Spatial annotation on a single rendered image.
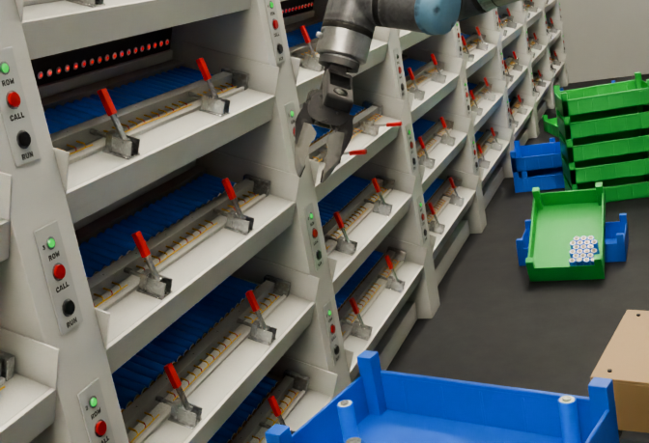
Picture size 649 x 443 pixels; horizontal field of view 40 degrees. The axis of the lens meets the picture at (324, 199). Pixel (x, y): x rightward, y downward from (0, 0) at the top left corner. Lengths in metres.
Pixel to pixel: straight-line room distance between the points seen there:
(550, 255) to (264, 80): 1.28
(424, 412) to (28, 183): 0.52
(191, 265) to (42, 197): 0.36
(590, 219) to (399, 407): 1.66
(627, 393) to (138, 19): 1.03
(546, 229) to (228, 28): 1.39
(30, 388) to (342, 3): 0.83
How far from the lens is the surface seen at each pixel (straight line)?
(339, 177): 1.83
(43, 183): 1.03
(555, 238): 2.65
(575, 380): 2.01
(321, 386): 1.73
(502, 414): 1.03
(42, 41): 1.07
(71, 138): 1.18
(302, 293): 1.66
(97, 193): 1.11
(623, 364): 1.71
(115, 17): 1.19
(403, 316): 2.30
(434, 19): 1.48
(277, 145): 1.58
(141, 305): 1.20
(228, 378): 1.40
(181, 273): 1.29
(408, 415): 1.09
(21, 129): 1.01
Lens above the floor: 0.92
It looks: 14 degrees down
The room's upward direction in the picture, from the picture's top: 10 degrees counter-clockwise
